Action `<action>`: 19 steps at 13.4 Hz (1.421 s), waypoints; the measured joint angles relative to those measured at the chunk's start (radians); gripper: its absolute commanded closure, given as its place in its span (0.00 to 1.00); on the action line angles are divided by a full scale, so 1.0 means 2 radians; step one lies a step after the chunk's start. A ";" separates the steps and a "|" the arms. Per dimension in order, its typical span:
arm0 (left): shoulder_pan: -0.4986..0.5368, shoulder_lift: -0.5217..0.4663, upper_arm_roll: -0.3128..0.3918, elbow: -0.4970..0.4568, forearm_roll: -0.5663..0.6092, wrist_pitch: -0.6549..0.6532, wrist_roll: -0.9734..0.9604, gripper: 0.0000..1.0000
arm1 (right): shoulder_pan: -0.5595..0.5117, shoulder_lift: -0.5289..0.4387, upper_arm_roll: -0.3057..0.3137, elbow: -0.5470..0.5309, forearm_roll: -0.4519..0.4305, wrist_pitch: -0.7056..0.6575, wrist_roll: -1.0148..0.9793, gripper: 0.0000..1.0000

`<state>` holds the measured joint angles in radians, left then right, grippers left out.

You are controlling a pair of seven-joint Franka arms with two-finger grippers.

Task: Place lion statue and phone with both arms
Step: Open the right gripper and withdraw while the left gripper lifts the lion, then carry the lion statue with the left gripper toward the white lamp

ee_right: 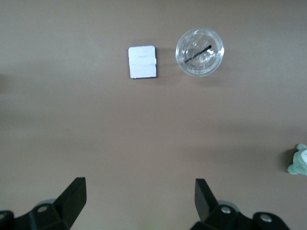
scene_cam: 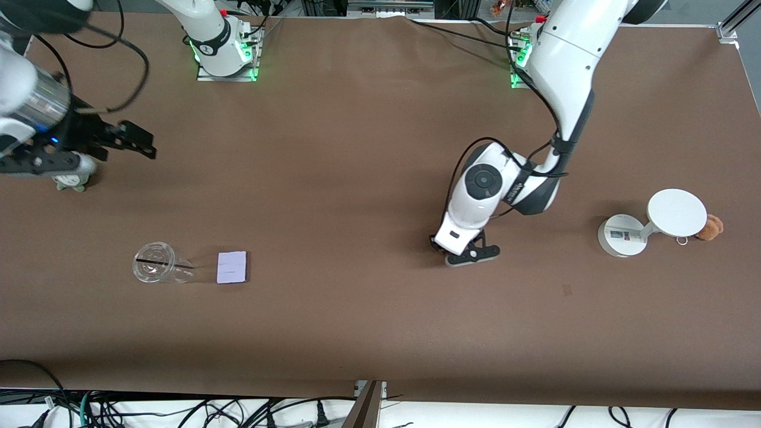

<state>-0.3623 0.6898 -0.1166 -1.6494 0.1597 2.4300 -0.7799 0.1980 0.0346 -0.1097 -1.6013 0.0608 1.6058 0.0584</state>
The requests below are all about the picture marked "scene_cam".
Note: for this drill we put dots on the aluminium frame corner bracket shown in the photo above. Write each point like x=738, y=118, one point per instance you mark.
x=726, y=32

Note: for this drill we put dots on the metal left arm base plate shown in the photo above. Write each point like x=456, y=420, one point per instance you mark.
x=516, y=84

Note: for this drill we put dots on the white round scale device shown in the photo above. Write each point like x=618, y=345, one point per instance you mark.
x=678, y=212

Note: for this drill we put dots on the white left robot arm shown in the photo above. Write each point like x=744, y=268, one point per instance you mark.
x=571, y=59

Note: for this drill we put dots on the grey totoro plush toy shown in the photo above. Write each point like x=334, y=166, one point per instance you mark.
x=74, y=183

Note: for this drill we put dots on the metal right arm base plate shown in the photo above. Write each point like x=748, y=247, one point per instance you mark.
x=208, y=76

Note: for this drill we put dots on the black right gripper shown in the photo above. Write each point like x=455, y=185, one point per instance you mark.
x=83, y=132

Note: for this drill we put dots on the white card pad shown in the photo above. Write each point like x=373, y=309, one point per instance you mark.
x=231, y=267

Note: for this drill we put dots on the brown table cover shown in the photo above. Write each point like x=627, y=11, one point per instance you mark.
x=357, y=327

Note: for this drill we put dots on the metal table edge bracket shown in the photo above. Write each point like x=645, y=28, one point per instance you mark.
x=365, y=410

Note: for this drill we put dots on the clear plastic cup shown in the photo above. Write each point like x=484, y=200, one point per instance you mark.
x=156, y=261

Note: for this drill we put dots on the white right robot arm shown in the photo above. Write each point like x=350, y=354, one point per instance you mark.
x=18, y=83

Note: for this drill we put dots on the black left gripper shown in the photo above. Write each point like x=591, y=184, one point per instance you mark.
x=434, y=245

